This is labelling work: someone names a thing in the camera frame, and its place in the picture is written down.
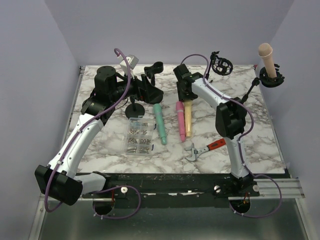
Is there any clear plastic screw box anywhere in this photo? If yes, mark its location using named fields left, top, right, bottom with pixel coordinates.
left=123, top=117, right=156, bottom=156

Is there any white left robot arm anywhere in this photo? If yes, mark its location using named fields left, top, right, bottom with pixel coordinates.
left=34, top=61, right=164, bottom=206

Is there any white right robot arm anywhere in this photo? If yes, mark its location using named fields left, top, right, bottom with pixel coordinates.
left=173, top=64, right=249, bottom=196

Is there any black shock-mount stand, right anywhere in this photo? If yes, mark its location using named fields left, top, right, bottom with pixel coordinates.
left=240, top=63, right=285, bottom=104

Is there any black round-base stand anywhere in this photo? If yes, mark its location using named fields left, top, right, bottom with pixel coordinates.
left=125, top=96, right=145, bottom=119
left=144, top=61, right=164, bottom=86

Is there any beige toy microphone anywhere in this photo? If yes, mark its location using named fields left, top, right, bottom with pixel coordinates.
left=258, top=43, right=277, bottom=78

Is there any red-handled adjustable wrench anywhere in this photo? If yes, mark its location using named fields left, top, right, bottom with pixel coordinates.
left=185, top=138, right=226, bottom=162

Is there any aluminium mounting rail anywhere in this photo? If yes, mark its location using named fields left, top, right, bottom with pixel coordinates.
left=39, top=177, right=305, bottom=201

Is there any pink toy microphone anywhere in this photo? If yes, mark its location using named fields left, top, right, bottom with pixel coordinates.
left=175, top=101, right=186, bottom=142

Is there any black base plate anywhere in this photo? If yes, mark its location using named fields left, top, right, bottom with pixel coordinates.
left=77, top=172, right=292, bottom=210

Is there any mint green toy microphone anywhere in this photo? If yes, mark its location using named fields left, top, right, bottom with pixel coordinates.
left=153, top=103, right=167, bottom=145

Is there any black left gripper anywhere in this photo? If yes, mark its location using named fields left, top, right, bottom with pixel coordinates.
left=110, top=69, right=164, bottom=104

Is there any black tripod shock-mount stand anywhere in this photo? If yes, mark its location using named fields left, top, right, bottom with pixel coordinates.
left=210, top=51, right=233, bottom=76

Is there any yellow toy microphone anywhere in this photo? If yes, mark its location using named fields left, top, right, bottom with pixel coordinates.
left=184, top=100, right=193, bottom=138

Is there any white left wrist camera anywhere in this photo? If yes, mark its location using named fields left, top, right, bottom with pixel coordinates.
left=119, top=55, right=139, bottom=77

